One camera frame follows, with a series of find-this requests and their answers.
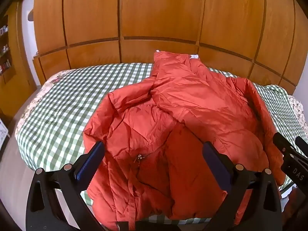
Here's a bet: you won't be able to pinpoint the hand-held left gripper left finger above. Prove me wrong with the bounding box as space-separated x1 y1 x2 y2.
25 141 113 231

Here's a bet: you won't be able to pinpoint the red puffer jacket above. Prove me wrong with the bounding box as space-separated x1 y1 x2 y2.
82 50 288 225

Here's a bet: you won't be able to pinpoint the wooden wardrobe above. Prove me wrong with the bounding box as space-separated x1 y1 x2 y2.
32 0 304 96

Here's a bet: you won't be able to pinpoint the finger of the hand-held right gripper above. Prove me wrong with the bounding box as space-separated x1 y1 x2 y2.
273 132 308 188
295 136 308 152

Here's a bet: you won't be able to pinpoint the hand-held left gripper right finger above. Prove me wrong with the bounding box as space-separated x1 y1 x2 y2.
202 141 283 231

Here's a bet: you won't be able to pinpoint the wooden shelf unit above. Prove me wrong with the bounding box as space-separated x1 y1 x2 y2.
0 1 38 128

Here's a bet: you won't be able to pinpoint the green checked bedsheet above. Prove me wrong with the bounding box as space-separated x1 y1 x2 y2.
15 63 308 227

